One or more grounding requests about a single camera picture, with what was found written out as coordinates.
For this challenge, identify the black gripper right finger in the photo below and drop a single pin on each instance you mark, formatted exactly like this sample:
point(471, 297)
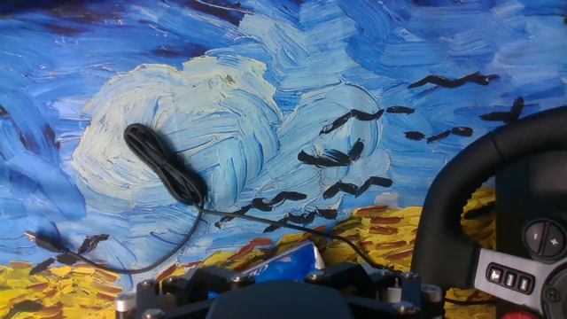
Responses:
point(390, 292)

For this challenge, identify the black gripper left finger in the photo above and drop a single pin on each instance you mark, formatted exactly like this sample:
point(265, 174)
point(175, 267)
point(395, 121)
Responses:
point(168, 297)

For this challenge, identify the black racing steering wheel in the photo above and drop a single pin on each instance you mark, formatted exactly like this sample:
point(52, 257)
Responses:
point(443, 230)

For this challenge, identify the blue tissue pack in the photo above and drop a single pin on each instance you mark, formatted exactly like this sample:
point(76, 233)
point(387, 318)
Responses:
point(283, 266)

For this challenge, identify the Van Gogh painting tablecloth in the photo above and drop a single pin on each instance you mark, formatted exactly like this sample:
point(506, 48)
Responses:
point(310, 44)

